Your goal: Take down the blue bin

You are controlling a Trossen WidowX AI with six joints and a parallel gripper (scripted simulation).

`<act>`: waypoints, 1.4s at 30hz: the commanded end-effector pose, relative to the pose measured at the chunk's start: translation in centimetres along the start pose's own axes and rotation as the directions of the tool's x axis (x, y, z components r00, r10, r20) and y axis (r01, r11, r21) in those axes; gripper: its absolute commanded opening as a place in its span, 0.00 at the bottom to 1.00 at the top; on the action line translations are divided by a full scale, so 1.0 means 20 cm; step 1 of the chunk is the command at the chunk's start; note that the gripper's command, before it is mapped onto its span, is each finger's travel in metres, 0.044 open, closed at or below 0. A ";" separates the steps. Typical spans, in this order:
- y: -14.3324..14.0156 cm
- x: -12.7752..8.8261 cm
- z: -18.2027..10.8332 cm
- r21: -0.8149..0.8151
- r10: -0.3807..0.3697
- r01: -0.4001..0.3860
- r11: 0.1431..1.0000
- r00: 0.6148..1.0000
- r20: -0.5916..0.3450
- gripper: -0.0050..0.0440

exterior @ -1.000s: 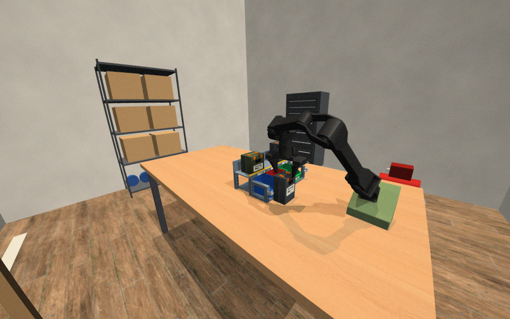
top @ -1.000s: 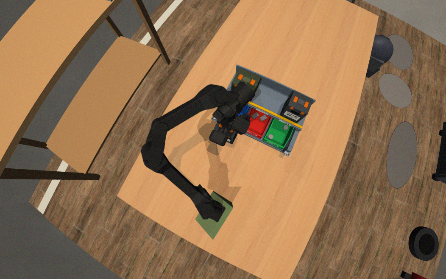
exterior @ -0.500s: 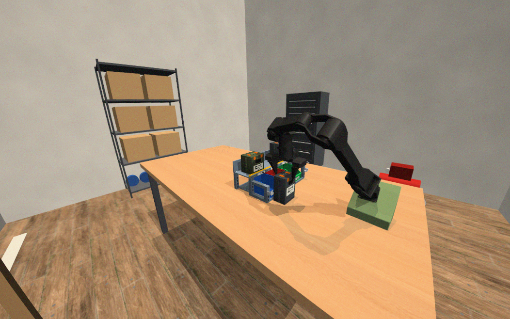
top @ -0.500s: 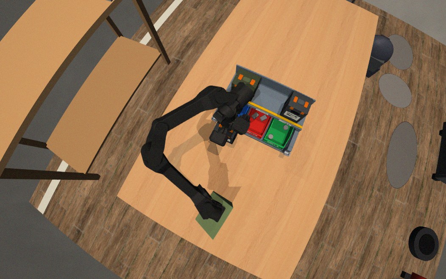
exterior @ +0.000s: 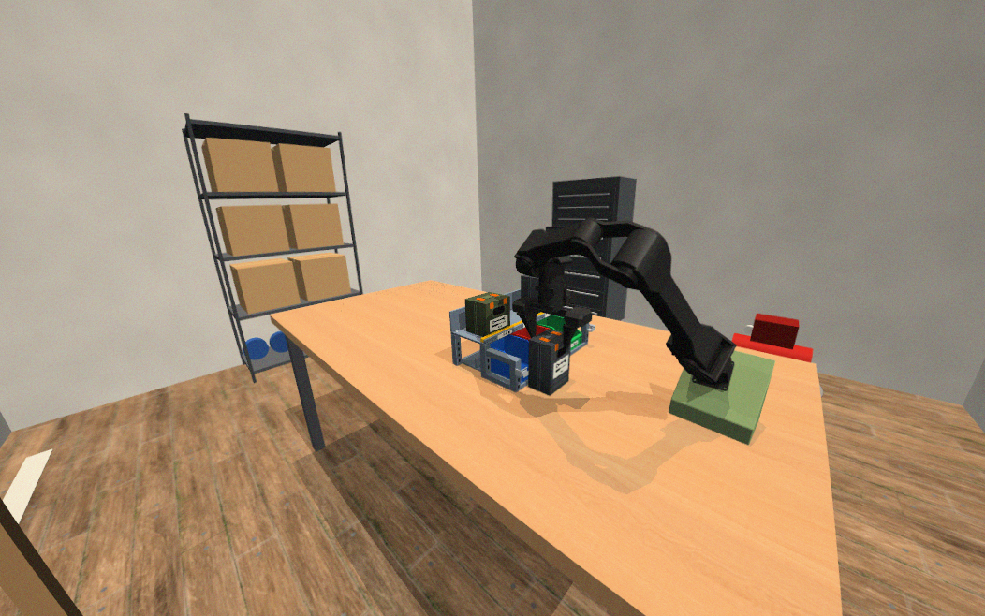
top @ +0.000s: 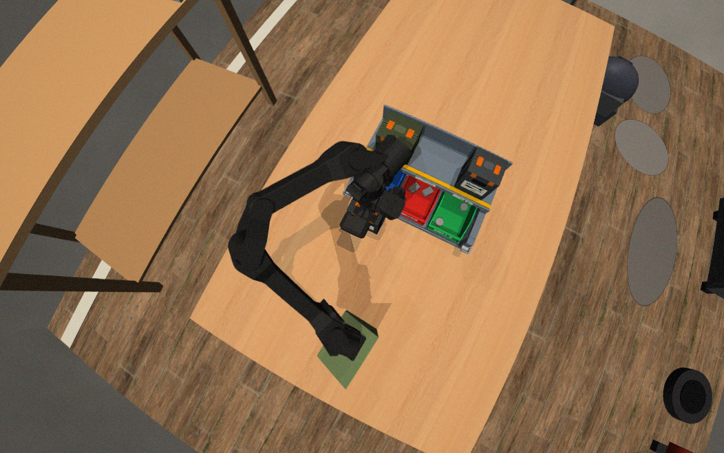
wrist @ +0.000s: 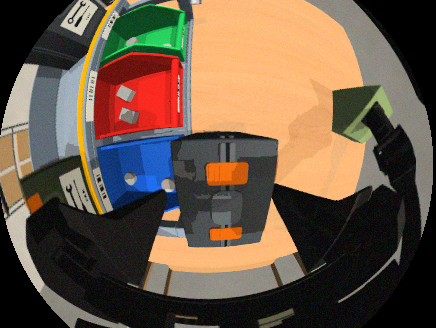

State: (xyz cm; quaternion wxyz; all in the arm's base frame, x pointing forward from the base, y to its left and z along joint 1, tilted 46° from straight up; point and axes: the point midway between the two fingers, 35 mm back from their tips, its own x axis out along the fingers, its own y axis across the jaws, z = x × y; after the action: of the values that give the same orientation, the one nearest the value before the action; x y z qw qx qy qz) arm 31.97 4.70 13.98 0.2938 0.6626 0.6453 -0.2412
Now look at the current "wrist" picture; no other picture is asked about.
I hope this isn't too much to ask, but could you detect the green open bin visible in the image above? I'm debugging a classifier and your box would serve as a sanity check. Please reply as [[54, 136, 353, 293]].
[[99, 4, 188, 68]]

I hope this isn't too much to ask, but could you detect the red open bin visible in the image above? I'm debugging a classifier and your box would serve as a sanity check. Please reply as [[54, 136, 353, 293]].
[[94, 53, 183, 140]]

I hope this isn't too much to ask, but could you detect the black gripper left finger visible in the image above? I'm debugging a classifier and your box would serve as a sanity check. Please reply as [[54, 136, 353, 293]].
[[59, 189, 167, 287]]

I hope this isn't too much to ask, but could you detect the blue bin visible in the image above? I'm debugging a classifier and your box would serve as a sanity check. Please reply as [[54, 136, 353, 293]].
[[97, 135, 184, 213]]

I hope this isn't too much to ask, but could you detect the yellow flat bar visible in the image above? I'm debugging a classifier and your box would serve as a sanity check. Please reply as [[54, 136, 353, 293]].
[[77, 0, 118, 214]]

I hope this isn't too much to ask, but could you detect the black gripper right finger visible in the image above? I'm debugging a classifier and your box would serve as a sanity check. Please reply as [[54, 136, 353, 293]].
[[272, 183, 372, 273]]

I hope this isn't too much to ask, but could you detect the grey metal bin rack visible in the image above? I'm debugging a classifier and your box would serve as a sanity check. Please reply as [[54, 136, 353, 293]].
[[28, 0, 202, 238]]

